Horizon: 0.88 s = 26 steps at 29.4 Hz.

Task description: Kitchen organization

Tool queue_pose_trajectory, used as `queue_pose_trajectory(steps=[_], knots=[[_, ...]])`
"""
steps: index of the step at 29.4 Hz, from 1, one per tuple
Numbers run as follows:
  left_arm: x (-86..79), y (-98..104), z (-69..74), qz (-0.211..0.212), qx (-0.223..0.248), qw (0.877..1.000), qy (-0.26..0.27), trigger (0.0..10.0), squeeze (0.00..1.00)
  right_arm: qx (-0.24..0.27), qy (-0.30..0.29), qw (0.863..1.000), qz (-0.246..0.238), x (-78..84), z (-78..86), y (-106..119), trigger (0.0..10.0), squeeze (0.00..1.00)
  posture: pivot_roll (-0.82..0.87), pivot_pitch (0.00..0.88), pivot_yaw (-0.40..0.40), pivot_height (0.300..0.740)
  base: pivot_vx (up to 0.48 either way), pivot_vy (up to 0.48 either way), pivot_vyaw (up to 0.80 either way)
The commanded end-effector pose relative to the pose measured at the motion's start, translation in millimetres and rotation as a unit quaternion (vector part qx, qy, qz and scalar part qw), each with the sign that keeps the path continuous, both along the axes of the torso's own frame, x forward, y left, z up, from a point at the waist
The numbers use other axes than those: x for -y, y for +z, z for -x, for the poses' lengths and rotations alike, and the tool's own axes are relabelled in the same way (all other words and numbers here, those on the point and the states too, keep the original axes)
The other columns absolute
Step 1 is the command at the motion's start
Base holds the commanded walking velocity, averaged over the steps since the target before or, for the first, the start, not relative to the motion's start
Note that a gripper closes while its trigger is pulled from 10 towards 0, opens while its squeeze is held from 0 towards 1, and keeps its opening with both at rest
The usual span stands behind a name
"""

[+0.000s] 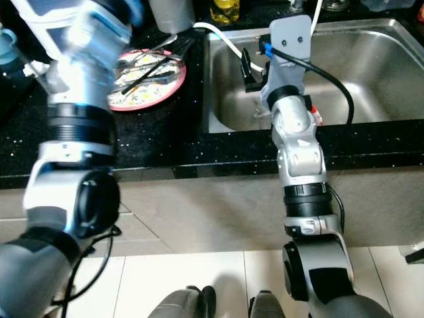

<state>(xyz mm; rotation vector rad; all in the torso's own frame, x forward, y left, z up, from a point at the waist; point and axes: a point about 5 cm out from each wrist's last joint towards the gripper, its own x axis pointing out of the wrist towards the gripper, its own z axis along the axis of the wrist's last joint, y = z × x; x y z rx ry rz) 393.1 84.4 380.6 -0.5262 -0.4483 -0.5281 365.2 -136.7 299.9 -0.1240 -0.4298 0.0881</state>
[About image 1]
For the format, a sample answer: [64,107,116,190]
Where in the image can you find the yellow dish soap bottle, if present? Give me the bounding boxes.
[209,0,241,24]

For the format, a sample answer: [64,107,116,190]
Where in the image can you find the metal spoon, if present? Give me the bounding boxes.
[158,34,183,52]

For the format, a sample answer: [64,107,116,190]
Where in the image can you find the grey cylinder red label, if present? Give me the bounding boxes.
[147,0,189,34]

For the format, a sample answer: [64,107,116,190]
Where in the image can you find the pink floral plate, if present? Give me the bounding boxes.
[106,48,187,111]

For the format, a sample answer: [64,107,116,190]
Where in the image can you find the black chopstick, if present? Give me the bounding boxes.
[121,55,185,95]

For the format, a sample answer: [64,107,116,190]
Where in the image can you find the stainless steel sink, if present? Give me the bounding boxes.
[202,19,424,134]

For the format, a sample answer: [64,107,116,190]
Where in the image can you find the teal cup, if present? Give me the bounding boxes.
[0,30,17,67]

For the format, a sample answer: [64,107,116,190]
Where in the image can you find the crumpled white tissue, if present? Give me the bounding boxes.
[23,61,44,77]

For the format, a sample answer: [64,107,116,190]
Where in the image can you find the white tiered plastic container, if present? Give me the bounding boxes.
[10,0,100,47]

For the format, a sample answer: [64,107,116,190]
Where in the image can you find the grey right robot foot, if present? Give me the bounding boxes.
[248,290,292,318]

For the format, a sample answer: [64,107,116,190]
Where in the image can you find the grey robot foot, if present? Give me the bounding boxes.
[248,290,292,318]
[147,285,216,318]

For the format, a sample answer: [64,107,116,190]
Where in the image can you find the grey left robot foot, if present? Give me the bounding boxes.
[147,285,216,318]

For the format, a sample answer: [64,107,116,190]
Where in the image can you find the black side unit white trim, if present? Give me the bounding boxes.
[399,244,424,266]

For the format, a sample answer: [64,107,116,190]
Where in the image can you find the white flexible hose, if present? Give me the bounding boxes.
[192,0,324,67]

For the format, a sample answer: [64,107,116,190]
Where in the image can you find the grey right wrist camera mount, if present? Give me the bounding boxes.
[258,15,313,110]

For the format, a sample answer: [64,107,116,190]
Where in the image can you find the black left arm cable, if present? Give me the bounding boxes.
[50,225,121,309]

